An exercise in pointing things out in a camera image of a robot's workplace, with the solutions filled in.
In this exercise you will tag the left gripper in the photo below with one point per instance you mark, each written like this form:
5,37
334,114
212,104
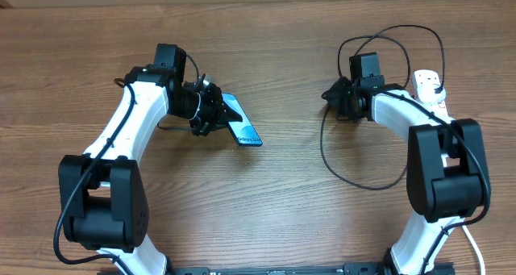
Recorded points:
216,114

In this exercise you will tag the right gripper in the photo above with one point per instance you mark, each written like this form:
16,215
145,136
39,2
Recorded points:
331,96

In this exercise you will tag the Samsung Galaxy smartphone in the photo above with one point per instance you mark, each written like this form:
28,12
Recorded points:
244,133

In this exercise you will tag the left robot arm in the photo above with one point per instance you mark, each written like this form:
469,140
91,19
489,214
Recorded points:
104,210

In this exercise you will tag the white charger plug adapter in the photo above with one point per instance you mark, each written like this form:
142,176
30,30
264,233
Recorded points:
428,93

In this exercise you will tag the white power strip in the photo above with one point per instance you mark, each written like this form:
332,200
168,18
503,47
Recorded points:
425,83

